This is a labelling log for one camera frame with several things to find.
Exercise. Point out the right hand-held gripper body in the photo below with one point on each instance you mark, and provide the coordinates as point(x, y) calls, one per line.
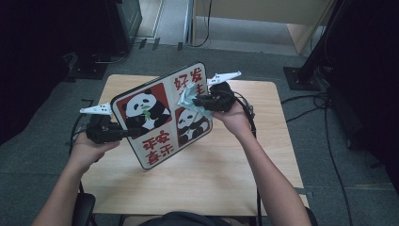
point(221, 99)

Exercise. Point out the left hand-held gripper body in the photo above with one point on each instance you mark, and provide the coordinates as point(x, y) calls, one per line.
point(102, 132)

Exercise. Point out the light blue cloth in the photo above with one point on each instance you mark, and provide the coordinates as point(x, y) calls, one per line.
point(188, 95)

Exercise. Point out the panda print square board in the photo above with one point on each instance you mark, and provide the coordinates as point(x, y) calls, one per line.
point(160, 138)

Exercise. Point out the person's left hand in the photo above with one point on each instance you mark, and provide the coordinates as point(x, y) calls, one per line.
point(86, 152)

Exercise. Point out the person's right hand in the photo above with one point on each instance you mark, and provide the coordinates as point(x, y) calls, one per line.
point(236, 121)

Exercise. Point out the dark stand base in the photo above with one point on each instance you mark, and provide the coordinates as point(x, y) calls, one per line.
point(87, 70)

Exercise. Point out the black metal stand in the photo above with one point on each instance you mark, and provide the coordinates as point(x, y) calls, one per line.
point(296, 78)

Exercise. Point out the black chair armrest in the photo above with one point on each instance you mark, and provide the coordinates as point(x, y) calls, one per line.
point(312, 218)
point(83, 208)

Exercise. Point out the light wooden cabinet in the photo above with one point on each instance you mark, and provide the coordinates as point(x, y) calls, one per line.
point(251, 9)

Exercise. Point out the person's dark shirt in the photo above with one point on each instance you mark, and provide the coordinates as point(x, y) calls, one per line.
point(185, 219)

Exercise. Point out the dark cabinet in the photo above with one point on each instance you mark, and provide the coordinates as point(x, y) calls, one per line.
point(131, 12)

